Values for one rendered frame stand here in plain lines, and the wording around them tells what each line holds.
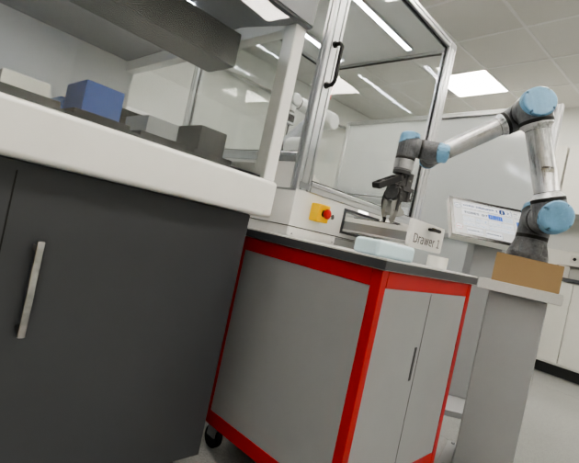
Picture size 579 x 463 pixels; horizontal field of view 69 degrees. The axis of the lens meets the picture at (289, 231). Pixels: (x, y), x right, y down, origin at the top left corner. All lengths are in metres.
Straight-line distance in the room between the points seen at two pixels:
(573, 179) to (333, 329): 4.24
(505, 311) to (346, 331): 0.85
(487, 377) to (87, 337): 1.42
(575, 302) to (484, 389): 2.82
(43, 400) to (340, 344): 0.70
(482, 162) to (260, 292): 2.65
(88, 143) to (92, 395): 0.59
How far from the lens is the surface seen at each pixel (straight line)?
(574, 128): 5.73
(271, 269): 1.33
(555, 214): 1.76
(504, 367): 1.87
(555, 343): 4.66
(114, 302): 1.09
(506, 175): 3.57
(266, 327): 1.33
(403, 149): 1.72
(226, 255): 1.23
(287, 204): 1.66
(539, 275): 1.81
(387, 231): 1.76
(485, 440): 1.94
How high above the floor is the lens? 0.77
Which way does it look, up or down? level
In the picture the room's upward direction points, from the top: 12 degrees clockwise
